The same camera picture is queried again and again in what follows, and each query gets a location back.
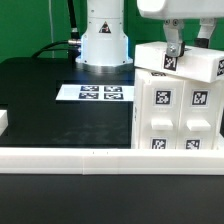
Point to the white fiducial marker sheet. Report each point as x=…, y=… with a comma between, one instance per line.
x=109, y=93

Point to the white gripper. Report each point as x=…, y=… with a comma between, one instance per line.
x=176, y=10

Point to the small white block left edge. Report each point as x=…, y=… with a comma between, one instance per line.
x=3, y=121

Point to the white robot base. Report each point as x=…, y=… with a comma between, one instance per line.
x=104, y=45

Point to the white cabinet body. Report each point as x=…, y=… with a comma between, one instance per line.
x=141, y=77

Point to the white obstacle frame wall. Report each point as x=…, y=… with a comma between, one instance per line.
x=112, y=161

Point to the white cabinet door panel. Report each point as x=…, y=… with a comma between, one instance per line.
x=160, y=112

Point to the white cabinet top block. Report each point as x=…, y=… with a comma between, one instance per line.
x=201, y=64

